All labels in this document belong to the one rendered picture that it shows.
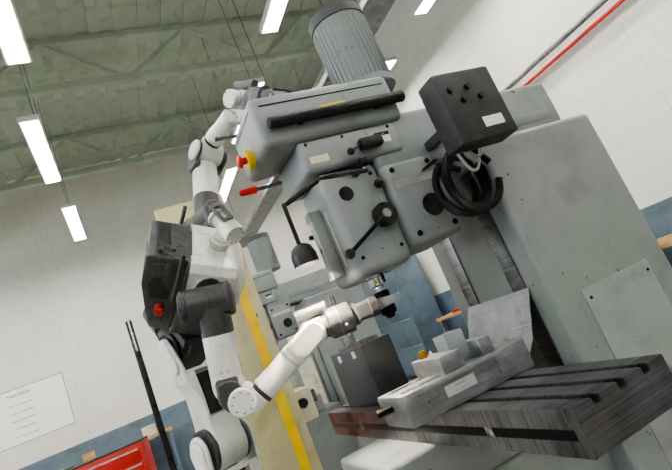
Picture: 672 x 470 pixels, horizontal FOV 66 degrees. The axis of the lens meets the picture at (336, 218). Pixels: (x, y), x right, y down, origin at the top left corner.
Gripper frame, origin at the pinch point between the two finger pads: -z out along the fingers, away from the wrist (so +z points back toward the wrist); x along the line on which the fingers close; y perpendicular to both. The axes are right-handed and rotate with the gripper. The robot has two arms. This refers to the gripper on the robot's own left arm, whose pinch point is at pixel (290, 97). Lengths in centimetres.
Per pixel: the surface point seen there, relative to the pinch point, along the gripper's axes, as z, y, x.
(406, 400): -65, -71, 32
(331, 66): -6.4, 11.3, -13.0
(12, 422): 790, -463, -191
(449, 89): -55, -1, -2
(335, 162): -26.1, -20.7, 8.7
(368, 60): -19.1, 12.6, -16.3
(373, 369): -32, -85, -6
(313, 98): -17.0, -2.2, 8.3
